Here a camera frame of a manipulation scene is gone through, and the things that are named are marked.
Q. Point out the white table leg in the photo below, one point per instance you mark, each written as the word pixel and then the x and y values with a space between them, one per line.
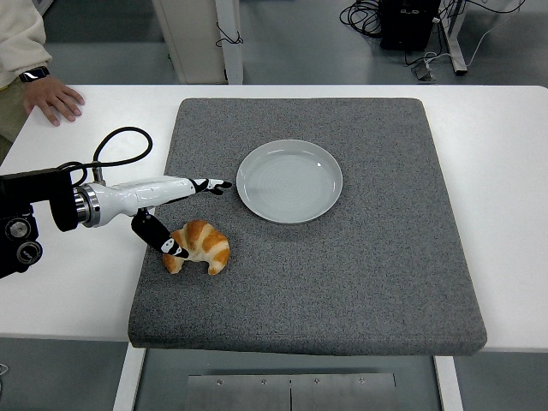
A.
pixel 128 381
pixel 449 385

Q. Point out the golden brown croissant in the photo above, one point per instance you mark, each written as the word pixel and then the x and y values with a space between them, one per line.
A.
pixel 210 244

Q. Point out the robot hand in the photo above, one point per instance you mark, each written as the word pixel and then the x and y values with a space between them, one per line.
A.
pixel 145 194

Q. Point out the grey floor box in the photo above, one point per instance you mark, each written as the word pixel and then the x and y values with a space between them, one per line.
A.
pixel 424 71

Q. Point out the black wrist watch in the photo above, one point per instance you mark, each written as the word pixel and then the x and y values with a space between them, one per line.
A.
pixel 34 74

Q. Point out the pale grey round plate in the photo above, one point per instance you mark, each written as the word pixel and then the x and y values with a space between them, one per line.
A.
pixel 289 182

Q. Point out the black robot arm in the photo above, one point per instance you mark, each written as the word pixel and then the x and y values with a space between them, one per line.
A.
pixel 25 192

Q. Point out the grey felt mat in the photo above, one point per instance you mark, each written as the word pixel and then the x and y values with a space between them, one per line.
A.
pixel 325 274

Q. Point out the black computer case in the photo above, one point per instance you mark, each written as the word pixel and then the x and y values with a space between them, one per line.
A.
pixel 409 23

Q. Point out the person's hand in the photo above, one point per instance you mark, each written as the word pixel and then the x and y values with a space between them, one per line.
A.
pixel 49 98

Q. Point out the person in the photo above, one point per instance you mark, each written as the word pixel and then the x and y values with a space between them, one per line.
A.
pixel 17 38

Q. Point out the white desk leg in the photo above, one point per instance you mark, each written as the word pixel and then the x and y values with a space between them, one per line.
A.
pixel 454 38

